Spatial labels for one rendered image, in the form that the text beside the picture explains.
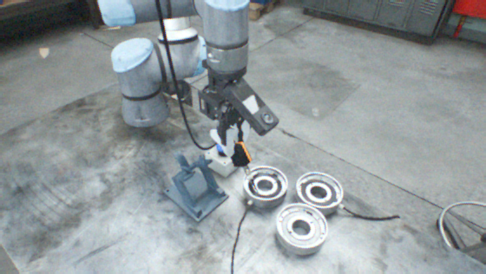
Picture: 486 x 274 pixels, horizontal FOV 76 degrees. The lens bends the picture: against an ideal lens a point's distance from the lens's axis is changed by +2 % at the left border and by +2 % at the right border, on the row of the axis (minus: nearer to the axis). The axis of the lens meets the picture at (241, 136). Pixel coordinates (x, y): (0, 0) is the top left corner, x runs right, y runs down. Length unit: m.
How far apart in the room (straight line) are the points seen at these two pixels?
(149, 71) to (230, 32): 0.45
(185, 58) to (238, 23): 0.44
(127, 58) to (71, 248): 0.48
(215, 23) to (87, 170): 0.56
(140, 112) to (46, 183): 0.31
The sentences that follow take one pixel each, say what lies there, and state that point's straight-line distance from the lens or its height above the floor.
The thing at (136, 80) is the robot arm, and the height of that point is 0.95.
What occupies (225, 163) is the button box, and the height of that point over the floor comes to 0.85.
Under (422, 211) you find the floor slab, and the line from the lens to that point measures 1.98.
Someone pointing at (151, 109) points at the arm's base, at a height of 0.85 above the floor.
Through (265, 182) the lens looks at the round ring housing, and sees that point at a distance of 0.76.
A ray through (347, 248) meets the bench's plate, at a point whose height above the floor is 0.80.
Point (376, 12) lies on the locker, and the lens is 3.98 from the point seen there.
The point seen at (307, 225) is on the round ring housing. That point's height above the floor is 0.82.
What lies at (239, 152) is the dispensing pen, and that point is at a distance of 0.65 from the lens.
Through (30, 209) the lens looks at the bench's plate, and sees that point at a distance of 0.88.
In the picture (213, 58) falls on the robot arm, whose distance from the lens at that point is 0.54.
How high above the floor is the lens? 1.39
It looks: 40 degrees down
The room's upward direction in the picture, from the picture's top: straight up
